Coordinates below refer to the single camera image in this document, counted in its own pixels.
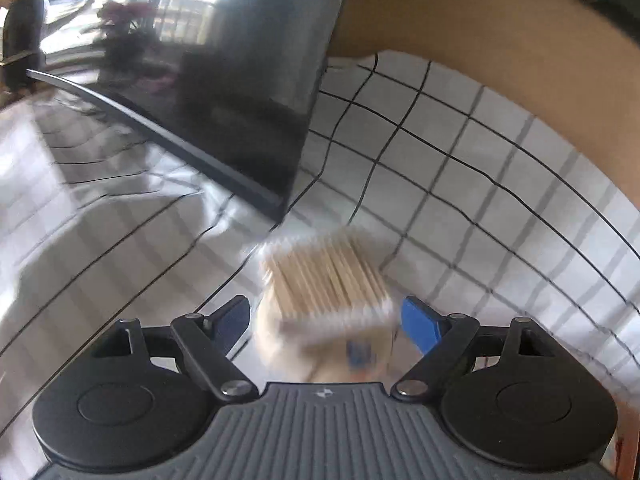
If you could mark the brown wooden board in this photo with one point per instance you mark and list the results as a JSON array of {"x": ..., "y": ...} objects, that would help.
[{"x": 500, "y": 45}]

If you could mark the black flat screen monitor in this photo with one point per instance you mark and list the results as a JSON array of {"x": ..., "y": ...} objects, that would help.
[{"x": 225, "y": 85}]

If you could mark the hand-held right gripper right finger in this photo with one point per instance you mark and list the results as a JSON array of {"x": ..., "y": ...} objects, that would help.
[{"x": 417, "y": 322}]

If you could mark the cotton swab box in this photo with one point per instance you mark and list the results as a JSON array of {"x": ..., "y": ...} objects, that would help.
[{"x": 325, "y": 290}]

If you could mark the white checked cloth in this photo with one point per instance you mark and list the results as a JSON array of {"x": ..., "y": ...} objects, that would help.
[{"x": 450, "y": 185}]

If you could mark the black device with gold band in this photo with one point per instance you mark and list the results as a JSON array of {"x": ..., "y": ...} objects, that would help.
[{"x": 22, "y": 40}]

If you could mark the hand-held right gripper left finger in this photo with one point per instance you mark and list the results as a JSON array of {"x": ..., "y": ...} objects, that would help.
[{"x": 235, "y": 316}]

